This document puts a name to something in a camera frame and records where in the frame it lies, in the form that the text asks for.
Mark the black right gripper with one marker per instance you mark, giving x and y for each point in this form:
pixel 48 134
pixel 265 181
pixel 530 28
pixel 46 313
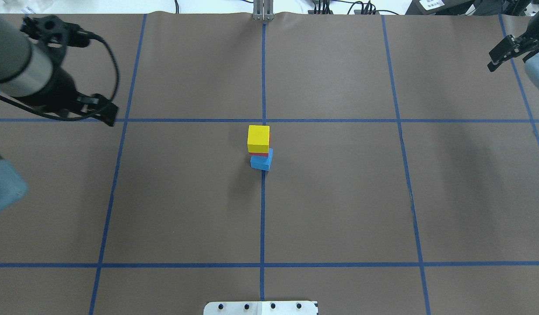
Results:
pixel 520 45

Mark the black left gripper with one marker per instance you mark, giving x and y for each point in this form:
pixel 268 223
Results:
pixel 56 89

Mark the yellow wooden block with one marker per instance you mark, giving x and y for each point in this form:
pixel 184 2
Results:
pixel 258 130

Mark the blue wooden block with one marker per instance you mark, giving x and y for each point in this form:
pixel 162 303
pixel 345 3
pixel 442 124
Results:
pixel 261 161

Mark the red wooden block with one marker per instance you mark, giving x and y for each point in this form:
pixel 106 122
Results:
pixel 259 146

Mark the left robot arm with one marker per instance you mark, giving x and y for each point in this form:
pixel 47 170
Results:
pixel 31 74

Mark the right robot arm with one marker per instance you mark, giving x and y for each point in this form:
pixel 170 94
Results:
pixel 531 67

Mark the brown table mat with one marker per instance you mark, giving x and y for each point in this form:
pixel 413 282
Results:
pixel 404 177

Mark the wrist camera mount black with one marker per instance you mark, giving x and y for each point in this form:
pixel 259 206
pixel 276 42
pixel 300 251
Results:
pixel 53 30

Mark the metal clamp post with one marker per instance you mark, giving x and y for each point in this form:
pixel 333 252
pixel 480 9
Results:
pixel 263 10

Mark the white bracket plate with bolts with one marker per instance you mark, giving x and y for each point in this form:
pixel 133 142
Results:
pixel 261 308

